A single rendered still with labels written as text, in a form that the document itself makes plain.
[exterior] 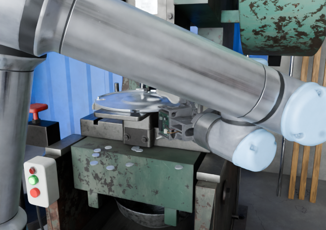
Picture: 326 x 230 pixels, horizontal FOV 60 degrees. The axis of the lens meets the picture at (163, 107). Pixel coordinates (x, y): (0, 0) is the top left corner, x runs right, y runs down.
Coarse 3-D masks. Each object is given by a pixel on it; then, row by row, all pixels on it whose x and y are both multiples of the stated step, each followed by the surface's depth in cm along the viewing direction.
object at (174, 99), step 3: (156, 90) 70; (159, 90) 70; (159, 93) 69; (162, 93) 69; (165, 93) 70; (168, 93) 70; (165, 96) 69; (168, 96) 69; (171, 96) 70; (174, 96) 70; (177, 96) 70; (171, 99) 69; (174, 99) 69; (177, 99) 69; (174, 102) 68; (177, 102) 69
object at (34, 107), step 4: (32, 104) 91; (36, 104) 91; (40, 104) 91; (44, 104) 91; (32, 108) 87; (36, 108) 87; (40, 108) 88; (44, 108) 90; (32, 112) 87; (36, 112) 87; (36, 116) 90
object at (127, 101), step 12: (108, 96) 94; (120, 96) 94; (132, 96) 91; (144, 96) 91; (156, 96) 91; (108, 108) 76; (120, 108) 78; (132, 108) 78; (144, 108) 78; (156, 108) 78
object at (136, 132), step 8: (96, 112) 75; (104, 112) 75; (112, 112) 75; (120, 112) 75; (152, 112) 78; (128, 120) 85; (136, 120) 71; (144, 120) 84; (152, 120) 84; (128, 128) 86; (136, 128) 85; (144, 128) 84; (152, 128) 84; (128, 136) 86; (136, 136) 86; (144, 136) 85; (152, 136) 85; (128, 144) 87; (136, 144) 86; (144, 144) 85; (152, 144) 86
